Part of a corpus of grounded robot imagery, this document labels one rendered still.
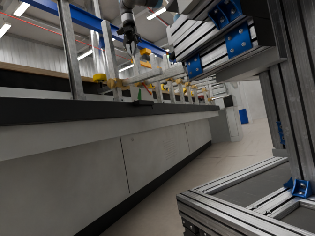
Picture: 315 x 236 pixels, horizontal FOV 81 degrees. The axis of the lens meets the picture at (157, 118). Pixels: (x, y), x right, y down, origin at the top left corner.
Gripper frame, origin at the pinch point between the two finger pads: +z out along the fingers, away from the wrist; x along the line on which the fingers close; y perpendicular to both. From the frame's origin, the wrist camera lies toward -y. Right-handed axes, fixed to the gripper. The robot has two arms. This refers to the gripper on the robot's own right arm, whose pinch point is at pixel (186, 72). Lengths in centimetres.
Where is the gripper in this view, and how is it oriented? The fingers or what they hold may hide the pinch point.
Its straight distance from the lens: 116.9
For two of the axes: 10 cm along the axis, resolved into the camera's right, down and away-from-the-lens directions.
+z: 1.8, 9.8, -0.4
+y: 8.6, -1.7, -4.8
